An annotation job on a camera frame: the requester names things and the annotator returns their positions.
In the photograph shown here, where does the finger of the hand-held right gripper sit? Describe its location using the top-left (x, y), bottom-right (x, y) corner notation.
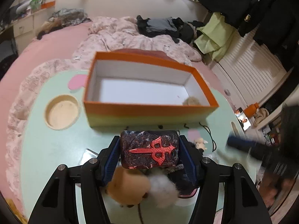
top-left (226, 135), bottom-right (254, 151)

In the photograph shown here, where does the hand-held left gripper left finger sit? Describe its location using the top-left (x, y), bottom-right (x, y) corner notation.
top-left (28, 135), bottom-right (122, 224)

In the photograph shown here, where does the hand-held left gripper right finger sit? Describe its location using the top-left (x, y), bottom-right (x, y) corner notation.
top-left (179, 135), bottom-right (272, 224)

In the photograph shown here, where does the black cloth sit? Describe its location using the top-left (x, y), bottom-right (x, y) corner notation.
top-left (164, 164), bottom-right (194, 192)

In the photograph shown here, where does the orange-brown plush ball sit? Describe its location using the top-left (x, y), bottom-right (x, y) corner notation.
top-left (106, 166), bottom-right (152, 209)

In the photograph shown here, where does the black box with red emblem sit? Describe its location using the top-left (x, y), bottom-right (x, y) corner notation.
top-left (120, 129), bottom-right (180, 169)

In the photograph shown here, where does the orange cardboard box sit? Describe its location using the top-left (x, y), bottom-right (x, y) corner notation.
top-left (83, 51), bottom-right (219, 129)

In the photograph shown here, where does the beige fur pompom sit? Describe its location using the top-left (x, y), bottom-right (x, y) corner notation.
top-left (182, 96), bottom-right (202, 106)

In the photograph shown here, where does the person's right forearm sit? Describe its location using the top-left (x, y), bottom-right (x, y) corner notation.
top-left (258, 175), bottom-right (295, 211)

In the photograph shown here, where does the green container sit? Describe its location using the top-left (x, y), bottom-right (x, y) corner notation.
top-left (29, 0), bottom-right (42, 11)

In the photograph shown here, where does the phone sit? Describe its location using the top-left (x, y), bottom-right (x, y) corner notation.
top-left (235, 107), bottom-right (251, 131)

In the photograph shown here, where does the small beige plush toy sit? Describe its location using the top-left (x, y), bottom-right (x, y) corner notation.
top-left (193, 137), bottom-right (208, 150)

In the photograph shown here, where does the orange bottle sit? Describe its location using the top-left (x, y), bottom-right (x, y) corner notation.
top-left (244, 102), bottom-right (260, 119)

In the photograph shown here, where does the white fur pompom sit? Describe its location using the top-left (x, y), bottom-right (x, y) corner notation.
top-left (148, 169), bottom-right (179, 209)

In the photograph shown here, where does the beige cloth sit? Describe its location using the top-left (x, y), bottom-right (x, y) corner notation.
top-left (253, 107), bottom-right (271, 127)

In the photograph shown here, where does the person's dark hair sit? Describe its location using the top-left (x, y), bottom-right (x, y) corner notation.
top-left (279, 103), bottom-right (299, 150)

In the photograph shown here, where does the white louvered closet door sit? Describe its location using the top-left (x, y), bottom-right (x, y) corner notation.
top-left (211, 28), bottom-right (295, 108)

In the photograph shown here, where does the light green garment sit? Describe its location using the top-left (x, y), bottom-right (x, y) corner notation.
top-left (194, 12), bottom-right (237, 62)

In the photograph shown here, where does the black hanging jacket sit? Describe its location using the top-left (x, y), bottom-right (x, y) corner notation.
top-left (195, 0), bottom-right (260, 27)
top-left (238, 0), bottom-right (299, 70)

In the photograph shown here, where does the pink floral quilt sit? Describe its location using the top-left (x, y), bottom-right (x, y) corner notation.
top-left (5, 16), bottom-right (203, 175)

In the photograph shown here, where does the mint green lap table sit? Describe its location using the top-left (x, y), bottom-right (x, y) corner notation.
top-left (0, 21), bottom-right (248, 215)

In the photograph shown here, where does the dark clothes pile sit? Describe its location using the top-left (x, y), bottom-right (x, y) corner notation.
top-left (136, 15), bottom-right (204, 44)

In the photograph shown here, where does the dark bag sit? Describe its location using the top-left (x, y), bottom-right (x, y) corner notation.
top-left (0, 40), bottom-right (19, 75)

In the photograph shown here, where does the patterned clothes pile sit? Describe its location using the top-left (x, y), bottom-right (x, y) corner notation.
top-left (37, 8), bottom-right (91, 40)

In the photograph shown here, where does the white desk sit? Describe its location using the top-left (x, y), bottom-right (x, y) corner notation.
top-left (0, 12), bottom-right (52, 45)

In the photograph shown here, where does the small orange carton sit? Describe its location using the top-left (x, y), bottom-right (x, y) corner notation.
top-left (41, 1), bottom-right (56, 10)

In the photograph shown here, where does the white rolled bundle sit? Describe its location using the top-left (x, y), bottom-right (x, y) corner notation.
top-left (14, 1), bottom-right (31, 14)

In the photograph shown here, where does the mixed clothes heap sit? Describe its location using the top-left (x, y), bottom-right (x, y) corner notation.
top-left (0, 7), bottom-right (14, 28)

